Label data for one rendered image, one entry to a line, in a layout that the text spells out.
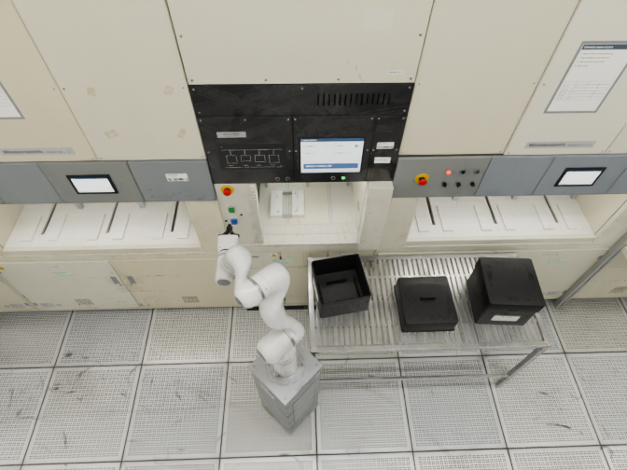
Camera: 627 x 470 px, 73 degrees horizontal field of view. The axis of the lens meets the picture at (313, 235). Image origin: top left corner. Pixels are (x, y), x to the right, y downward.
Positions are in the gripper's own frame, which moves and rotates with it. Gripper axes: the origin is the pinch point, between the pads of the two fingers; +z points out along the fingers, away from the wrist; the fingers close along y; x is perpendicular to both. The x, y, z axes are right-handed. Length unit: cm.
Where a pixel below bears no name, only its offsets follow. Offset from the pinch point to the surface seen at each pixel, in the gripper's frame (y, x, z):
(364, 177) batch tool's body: 68, 23, 12
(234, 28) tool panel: 15, 97, 13
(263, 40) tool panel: 24, 93, 13
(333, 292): 54, -43, -15
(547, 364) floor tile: 208, -120, -35
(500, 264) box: 143, -19, -13
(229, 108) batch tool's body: 8, 64, 13
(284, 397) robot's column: 26, -44, -73
